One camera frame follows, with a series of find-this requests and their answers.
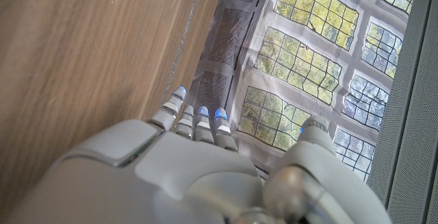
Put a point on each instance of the grey tape marking line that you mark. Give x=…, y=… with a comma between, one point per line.
x=181, y=46

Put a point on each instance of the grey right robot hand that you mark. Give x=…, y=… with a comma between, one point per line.
x=188, y=176

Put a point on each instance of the printed window backdrop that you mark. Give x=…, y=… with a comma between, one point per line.
x=301, y=63

